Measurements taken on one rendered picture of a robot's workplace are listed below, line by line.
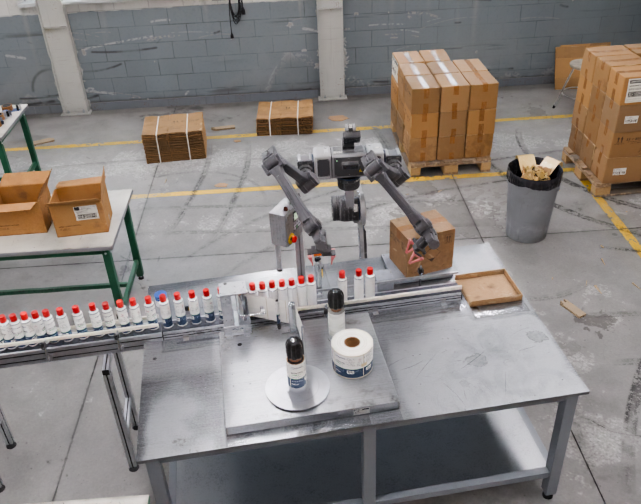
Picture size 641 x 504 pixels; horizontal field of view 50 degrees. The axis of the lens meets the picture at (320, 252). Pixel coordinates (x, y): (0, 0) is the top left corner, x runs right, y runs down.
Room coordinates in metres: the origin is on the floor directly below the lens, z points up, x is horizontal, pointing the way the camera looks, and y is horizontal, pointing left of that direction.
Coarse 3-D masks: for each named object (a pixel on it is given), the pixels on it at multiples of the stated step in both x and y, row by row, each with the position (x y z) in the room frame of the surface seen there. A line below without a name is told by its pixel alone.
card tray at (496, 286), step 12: (456, 276) 3.24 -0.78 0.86; (468, 276) 3.25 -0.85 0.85; (480, 276) 3.26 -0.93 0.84; (492, 276) 3.26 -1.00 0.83; (504, 276) 3.25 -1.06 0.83; (468, 288) 3.15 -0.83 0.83; (480, 288) 3.15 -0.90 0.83; (492, 288) 3.14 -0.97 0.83; (504, 288) 3.14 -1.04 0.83; (516, 288) 3.10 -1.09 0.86; (468, 300) 3.04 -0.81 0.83; (480, 300) 2.99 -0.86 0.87; (492, 300) 3.00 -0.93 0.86; (504, 300) 3.01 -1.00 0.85; (516, 300) 3.02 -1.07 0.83
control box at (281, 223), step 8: (288, 200) 3.13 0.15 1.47; (280, 208) 3.05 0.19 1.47; (288, 208) 3.05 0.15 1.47; (272, 216) 3.01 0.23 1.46; (280, 216) 2.98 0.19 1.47; (288, 216) 2.99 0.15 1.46; (272, 224) 3.01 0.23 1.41; (280, 224) 2.99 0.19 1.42; (288, 224) 2.99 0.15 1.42; (272, 232) 3.01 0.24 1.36; (280, 232) 2.99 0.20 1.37; (288, 232) 2.98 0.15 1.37; (296, 232) 3.05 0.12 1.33; (272, 240) 3.01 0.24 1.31; (280, 240) 2.99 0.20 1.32; (288, 240) 2.98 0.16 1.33
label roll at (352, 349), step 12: (336, 336) 2.57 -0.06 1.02; (348, 336) 2.57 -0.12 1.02; (360, 336) 2.56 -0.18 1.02; (336, 348) 2.48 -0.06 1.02; (348, 348) 2.48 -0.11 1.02; (360, 348) 2.47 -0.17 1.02; (372, 348) 2.49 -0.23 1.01; (336, 360) 2.46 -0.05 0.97; (348, 360) 2.43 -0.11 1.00; (360, 360) 2.43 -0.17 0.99; (372, 360) 2.49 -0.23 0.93; (336, 372) 2.47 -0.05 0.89; (348, 372) 2.43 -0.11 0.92; (360, 372) 2.43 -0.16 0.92
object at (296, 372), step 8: (296, 336) 2.41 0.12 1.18; (288, 344) 2.36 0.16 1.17; (296, 344) 2.35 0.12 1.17; (288, 352) 2.35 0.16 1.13; (296, 352) 2.35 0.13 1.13; (288, 360) 2.39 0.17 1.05; (296, 360) 2.35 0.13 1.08; (304, 360) 2.37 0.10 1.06; (288, 368) 2.35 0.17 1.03; (296, 368) 2.34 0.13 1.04; (304, 368) 2.36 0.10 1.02; (288, 376) 2.36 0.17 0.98; (296, 376) 2.34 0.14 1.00; (304, 376) 2.36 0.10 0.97; (288, 384) 2.37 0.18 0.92; (296, 384) 2.34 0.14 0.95; (304, 384) 2.36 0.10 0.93; (296, 392) 2.34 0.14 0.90
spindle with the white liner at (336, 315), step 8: (336, 288) 2.75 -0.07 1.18; (328, 296) 2.72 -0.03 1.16; (336, 296) 2.70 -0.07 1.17; (328, 304) 2.73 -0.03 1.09; (336, 304) 2.69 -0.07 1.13; (328, 312) 2.72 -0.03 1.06; (336, 312) 2.70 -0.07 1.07; (344, 312) 2.72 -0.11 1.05; (328, 320) 2.72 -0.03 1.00; (336, 320) 2.69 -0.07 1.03; (344, 320) 2.72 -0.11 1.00; (336, 328) 2.69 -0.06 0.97; (344, 328) 2.71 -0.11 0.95; (328, 336) 2.74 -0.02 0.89
